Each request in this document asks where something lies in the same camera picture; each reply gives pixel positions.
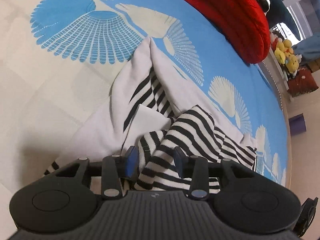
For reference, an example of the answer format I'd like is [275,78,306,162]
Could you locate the striped white hooded garment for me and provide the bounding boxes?
[46,37,257,191]

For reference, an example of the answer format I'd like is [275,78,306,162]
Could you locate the dark red bag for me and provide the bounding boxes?
[287,68,319,97]

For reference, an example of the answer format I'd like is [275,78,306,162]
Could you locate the yellow plush toys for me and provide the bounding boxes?
[271,37,302,74]

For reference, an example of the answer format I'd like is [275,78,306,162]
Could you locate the teal shark plush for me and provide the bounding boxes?
[266,0,301,40]

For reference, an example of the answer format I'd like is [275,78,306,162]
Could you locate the blue white patterned bedspread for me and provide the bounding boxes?
[1,0,300,239]

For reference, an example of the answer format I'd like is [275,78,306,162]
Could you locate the purple box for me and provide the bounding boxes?
[289,113,306,136]

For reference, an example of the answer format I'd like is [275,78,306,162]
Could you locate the red folded blanket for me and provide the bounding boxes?
[185,0,270,63]

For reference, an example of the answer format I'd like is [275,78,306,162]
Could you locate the right blue curtain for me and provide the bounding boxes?
[293,33,320,63]

